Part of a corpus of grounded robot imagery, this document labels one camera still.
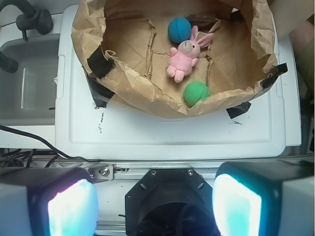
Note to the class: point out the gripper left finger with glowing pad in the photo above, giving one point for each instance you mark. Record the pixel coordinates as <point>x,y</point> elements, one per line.
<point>47,202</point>

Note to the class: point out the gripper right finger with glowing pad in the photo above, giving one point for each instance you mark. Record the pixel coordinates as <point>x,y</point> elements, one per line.
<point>265,198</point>

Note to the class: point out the blue foam ball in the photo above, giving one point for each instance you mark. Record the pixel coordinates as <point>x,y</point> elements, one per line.
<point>179,30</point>

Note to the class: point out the green foam ball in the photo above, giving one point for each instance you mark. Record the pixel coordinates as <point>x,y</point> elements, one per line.
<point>195,92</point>

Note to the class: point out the white plastic tray lid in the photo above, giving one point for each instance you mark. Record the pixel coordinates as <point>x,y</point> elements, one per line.
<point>115,132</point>

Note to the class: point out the grey toy sink basin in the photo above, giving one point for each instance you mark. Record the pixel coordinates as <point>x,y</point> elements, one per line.
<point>27,97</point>

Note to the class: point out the pink plush bunny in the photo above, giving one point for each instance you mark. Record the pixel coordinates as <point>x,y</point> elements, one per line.
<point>185,57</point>

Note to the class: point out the crumpled brown paper bag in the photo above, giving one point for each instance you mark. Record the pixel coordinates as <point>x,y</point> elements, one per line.
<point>124,46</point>

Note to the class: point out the black toy faucet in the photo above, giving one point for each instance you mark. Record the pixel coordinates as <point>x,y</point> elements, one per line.
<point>32,17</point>

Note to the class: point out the aluminium frame rail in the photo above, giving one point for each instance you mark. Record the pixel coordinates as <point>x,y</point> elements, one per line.
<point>108,171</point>

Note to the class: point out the black octagonal mount plate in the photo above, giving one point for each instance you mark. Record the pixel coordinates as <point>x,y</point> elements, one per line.
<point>170,203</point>

